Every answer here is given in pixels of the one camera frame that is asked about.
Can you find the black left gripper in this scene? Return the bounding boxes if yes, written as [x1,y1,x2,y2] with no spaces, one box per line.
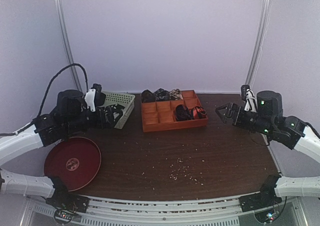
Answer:
[64,106,123,134]

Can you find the red navy striped tie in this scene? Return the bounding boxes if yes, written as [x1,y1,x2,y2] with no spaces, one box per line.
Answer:
[174,104,193,121]

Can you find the orange wooden divider tray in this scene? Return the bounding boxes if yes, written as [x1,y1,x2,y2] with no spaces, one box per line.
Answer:
[141,90,208,132]

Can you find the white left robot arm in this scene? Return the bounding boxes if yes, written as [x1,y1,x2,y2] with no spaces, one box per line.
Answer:
[0,106,123,208]

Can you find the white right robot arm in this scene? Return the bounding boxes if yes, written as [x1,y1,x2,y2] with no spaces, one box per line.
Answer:
[215,103,320,207]

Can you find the black white floral tie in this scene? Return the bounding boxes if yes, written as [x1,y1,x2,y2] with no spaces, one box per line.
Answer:
[110,104,125,117]

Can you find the pale green plastic basket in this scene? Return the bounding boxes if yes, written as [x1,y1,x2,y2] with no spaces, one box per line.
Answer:
[103,91,135,129]

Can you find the orange navy rolled tie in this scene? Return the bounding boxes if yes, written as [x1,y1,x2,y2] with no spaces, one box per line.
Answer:
[190,106,207,120]

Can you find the brown patterned rolled tie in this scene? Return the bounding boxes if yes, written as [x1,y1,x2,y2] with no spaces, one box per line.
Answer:
[141,89,156,103]

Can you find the beige patterned rolled tie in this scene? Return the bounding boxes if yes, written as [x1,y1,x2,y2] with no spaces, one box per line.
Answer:
[169,89,183,101]

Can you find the round red tray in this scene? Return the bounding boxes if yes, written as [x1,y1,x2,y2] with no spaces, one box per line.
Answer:
[43,137,102,191]

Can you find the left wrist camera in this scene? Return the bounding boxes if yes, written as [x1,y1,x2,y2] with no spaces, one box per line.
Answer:
[56,83,105,116]

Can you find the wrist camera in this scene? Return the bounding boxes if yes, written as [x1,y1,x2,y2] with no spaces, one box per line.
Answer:
[240,85,283,117]
[56,83,105,116]

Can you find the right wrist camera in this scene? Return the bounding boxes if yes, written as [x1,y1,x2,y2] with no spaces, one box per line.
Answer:
[240,85,283,117]

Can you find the aluminium corner post right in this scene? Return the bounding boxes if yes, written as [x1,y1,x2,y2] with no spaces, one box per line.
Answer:
[245,0,272,89]

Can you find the aluminium corner post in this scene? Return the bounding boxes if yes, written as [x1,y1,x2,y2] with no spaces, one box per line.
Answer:
[245,0,272,89]
[54,0,83,91]

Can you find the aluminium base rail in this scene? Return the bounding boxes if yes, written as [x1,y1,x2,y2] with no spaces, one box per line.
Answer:
[20,196,308,225]

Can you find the aluminium corner post left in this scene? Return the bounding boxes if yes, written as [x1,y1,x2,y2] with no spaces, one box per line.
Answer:
[54,0,83,91]

